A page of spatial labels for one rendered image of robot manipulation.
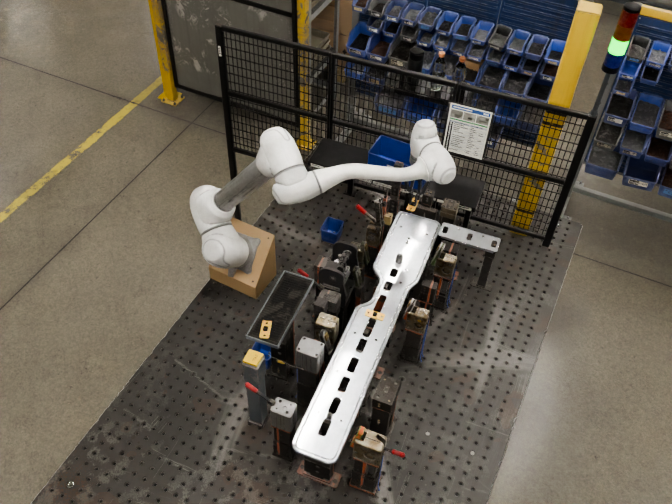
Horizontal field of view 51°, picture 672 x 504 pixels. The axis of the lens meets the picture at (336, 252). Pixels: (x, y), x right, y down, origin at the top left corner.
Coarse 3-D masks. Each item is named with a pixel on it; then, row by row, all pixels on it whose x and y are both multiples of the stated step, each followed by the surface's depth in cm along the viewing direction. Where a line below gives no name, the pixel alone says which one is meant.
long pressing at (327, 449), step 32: (416, 224) 345; (384, 256) 330; (416, 256) 331; (352, 320) 304; (384, 320) 305; (352, 352) 293; (320, 384) 282; (352, 384) 283; (320, 416) 273; (352, 416) 274; (320, 448) 264
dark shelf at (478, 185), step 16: (320, 144) 379; (336, 144) 379; (320, 160) 370; (336, 160) 370; (352, 160) 371; (464, 176) 365; (416, 192) 356; (448, 192) 357; (464, 192) 357; (480, 192) 357; (464, 208) 352
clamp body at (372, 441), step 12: (372, 432) 262; (360, 444) 259; (372, 444) 259; (384, 444) 263; (360, 456) 265; (372, 456) 263; (360, 468) 273; (372, 468) 272; (348, 480) 287; (360, 480) 280; (372, 480) 276; (372, 492) 283
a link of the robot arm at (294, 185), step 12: (288, 168) 280; (300, 168) 282; (276, 180) 284; (288, 180) 280; (300, 180) 281; (312, 180) 282; (276, 192) 281; (288, 192) 280; (300, 192) 281; (312, 192) 282; (288, 204) 286
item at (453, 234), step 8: (448, 224) 345; (440, 232) 342; (448, 232) 342; (456, 232) 342; (464, 232) 342; (472, 232) 342; (480, 232) 342; (456, 240) 338; (464, 240) 338; (472, 240) 339; (480, 240) 339; (488, 240) 339; (496, 240) 339; (480, 248) 336; (488, 248) 335; (496, 248) 336
